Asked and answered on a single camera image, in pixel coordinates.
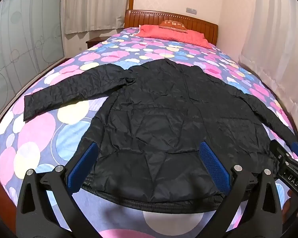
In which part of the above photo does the wooden headboard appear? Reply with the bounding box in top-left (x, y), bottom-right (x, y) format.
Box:
top-left (0, 9), bottom-right (218, 228)

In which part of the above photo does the short cream curtain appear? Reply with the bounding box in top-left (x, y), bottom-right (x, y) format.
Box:
top-left (61, 0), bottom-right (126, 36)

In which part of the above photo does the small orange cushion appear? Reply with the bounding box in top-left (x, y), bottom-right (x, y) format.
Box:
top-left (158, 19), bottom-right (188, 34)

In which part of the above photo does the black padded jacket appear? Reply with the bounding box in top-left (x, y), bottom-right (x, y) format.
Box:
top-left (23, 59), bottom-right (298, 215)

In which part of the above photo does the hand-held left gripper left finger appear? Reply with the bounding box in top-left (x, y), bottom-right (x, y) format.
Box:
top-left (16, 141), bottom-right (100, 238)

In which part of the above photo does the long cream curtain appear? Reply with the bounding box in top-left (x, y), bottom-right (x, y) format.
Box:
top-left (238, 0), bottom-right (298, 135)

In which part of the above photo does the red pillow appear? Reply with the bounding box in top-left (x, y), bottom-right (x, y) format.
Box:
top-left (138, 24), bottom-right (213, 49)

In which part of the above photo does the floral bed sheet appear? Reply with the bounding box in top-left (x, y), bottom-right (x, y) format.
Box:
top-left (0, 26), bottom-right (298, 238)

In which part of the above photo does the frosted glass wardrobe door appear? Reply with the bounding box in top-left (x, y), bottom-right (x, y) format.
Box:
top-left (0, 0), bottom-right (65, 127)

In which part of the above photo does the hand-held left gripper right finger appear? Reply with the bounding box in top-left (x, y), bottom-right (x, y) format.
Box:
top-left (199, 141), bottom-right (284, 238)

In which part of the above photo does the wooden nightstand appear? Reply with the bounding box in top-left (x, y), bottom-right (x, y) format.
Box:
top-left (86, 37), bottom-right (106, 49)

